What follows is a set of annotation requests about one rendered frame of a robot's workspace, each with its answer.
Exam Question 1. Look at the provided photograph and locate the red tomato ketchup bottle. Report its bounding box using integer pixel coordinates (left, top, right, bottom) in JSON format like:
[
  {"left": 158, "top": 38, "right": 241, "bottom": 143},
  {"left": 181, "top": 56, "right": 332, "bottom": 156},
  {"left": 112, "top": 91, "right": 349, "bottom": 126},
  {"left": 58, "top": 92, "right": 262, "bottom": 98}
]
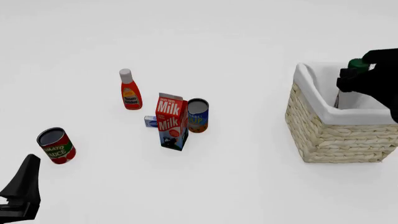
[{"left": 119, "top": 68, "right": 143, "bottom": 111}]

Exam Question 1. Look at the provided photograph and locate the woven basket with white liner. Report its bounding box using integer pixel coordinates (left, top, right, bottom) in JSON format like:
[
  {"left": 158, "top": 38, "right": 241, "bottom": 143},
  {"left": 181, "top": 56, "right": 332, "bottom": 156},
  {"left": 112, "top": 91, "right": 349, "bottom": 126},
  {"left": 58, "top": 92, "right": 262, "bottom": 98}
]
[{"left": 284, "top": 62, "right": 398, "bottom": 164}]

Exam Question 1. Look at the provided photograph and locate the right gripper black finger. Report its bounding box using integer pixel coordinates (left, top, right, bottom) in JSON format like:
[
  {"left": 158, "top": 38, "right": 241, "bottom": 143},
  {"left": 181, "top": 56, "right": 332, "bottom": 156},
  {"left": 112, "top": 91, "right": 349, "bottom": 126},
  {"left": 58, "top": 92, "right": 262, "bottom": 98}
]
[
  {"left": 336, "top": 67, "right": 374, "bottom": 93},
  {"left": 361, "top": 48, "right": 398, "bottom": 65}
]

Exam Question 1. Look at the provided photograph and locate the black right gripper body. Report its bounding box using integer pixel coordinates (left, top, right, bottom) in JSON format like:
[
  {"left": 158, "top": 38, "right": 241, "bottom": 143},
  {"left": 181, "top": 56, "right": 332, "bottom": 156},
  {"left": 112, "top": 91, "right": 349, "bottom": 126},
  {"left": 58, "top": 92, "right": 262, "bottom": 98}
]
[{"left": 354, "top": 60, "right": 398, "bottom": 124}]

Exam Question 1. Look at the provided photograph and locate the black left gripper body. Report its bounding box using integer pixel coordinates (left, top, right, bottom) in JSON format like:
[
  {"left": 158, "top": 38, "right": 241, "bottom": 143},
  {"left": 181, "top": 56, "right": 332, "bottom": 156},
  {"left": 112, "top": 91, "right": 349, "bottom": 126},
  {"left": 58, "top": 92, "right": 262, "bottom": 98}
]
[{"left": 0, "top": 195, "right": 41, "bottom": 222}]

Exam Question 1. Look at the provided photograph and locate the blue and orange soup can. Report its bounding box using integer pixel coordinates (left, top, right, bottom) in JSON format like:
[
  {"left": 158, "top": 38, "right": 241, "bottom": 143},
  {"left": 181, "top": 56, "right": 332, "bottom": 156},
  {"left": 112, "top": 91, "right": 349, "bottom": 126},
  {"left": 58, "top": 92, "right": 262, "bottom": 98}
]
[{"left": 187, "top": 97, "right": 210, "bottom": 134}]

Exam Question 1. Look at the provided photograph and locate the small blue and white box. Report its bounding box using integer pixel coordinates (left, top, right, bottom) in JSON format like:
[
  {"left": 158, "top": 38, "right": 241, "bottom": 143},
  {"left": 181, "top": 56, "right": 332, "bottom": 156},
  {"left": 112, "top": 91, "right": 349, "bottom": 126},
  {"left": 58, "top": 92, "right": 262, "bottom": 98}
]
[{"left": 144, "top": 115, "right": 159, "bottom": 128}]

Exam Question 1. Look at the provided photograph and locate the red tomato sauce can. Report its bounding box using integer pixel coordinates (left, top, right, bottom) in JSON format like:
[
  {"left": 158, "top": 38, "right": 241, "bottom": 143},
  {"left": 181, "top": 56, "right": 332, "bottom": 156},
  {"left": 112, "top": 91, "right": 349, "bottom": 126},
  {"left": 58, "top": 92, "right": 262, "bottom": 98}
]
[{"left": 36, "top": 127, "right": 77, "bottom": 165}]

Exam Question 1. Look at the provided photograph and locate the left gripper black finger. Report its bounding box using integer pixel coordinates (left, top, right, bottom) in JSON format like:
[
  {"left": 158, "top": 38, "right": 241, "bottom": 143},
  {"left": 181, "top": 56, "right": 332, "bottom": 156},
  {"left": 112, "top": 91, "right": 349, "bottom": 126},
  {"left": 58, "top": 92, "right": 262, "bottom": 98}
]
[{"left": 0, "top": 153, "right": 42, "bottom": 204}]

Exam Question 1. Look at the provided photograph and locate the red and blue milk carton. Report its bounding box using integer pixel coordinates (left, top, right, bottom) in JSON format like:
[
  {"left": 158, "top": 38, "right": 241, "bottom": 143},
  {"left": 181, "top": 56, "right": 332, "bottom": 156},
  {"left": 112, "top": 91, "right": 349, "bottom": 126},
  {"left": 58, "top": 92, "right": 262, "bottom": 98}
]
[{"left": 155, "top": 92, "right": 190, "bottom": 152}]

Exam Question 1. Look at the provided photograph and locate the salad dressing bottle green cap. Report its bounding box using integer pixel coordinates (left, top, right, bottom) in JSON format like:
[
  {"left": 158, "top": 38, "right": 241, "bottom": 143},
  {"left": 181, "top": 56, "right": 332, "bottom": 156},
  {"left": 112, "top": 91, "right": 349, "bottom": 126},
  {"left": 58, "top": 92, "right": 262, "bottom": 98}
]
[{"left": 333, "top": 58, "right": 377, "bottom": 110}]

